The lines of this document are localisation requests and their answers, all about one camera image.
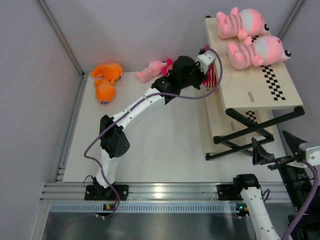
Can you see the white magenta plush yellow glasses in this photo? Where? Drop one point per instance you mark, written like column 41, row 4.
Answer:
column 211, row 80

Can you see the pink striped plush front shelf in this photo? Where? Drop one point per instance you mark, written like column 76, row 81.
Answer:
column 265, row 51

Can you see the aluminium rail frame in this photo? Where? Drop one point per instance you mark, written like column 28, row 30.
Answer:
column 207, row 191

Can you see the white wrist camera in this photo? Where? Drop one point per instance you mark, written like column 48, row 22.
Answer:
column 206, row 58
column 310, row 152

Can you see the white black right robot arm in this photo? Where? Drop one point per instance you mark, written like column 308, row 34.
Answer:
column 303, row 226

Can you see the pink striped plush back shelf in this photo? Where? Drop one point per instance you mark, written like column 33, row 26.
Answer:
column 241, row 24

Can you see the orange plush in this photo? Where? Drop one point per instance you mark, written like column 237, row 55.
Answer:
column 108, row 71
column 104, row 91

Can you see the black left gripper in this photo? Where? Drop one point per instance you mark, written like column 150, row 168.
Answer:
column 196, row 66

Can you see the magenta plush on lower shelf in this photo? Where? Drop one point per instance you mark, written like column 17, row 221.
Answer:
column 205, row 48

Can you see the orange plush upper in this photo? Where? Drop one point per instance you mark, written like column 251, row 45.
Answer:
column 108, row 71

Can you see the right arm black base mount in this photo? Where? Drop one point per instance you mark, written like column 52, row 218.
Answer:
column 229, row 192

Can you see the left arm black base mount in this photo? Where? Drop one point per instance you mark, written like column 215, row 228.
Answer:
column 96, row 192

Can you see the small pink striped plush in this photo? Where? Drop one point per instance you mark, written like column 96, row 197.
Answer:
column 153, row 69

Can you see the cream two-tier folding shelf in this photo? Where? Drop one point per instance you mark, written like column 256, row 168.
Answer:
column 247, row 104

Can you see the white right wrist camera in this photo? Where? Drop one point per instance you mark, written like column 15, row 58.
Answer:
column 310, row 152

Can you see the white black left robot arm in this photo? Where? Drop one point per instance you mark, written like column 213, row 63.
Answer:
column 114, row 141

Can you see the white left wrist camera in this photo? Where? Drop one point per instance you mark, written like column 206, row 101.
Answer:
column 206, row 58

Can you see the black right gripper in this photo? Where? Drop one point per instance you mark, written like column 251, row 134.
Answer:
column 294, row 142

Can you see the pink striped plush shelf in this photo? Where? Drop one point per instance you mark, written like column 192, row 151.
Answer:
column 241, row 24
column 265, row 51

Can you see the grey slotted cable duct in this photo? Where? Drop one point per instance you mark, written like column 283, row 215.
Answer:
column 100, row 208

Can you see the orange plush lower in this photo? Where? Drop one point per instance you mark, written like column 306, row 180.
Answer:
column 104, row 91

